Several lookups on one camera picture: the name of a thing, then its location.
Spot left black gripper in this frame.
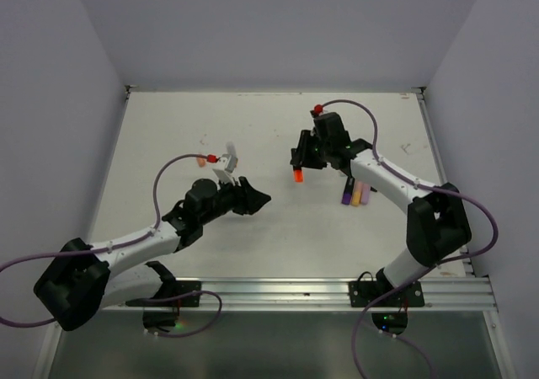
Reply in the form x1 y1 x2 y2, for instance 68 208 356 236
200 173 270 225

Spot black neon orange highlighter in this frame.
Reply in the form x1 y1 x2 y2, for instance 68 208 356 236
293 167 304 184

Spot pastel orange highlighter body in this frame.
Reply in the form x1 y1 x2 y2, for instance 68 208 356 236
226 141 238 161

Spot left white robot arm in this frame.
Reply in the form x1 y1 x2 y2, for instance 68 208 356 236
34 177 271 331

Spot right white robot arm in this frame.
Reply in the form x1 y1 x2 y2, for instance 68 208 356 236
291 110 472 306

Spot purple highlighter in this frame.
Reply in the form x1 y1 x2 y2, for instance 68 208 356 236
341 177 355 206

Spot pastel yellow highlighter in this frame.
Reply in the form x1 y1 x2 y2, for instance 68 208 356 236
350 181 364 206

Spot pastel pink highlighter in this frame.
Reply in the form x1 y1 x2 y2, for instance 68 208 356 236
360 184 372 205

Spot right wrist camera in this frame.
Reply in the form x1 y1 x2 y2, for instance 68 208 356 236
313 115 326 130

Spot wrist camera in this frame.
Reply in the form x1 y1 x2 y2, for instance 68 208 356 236
212 153 237 184
313 115 326 130

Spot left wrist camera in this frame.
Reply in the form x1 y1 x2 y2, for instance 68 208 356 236
212 153 237 184

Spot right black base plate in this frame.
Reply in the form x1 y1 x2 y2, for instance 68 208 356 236
348 271 425 335

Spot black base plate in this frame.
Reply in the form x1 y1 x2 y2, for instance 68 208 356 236
125 261 202 333
348 271 425 335

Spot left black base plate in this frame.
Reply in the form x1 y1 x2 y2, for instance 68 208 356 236
125 261 202 333

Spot aluminium rail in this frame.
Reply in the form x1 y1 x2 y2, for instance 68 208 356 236
102 270 497 312

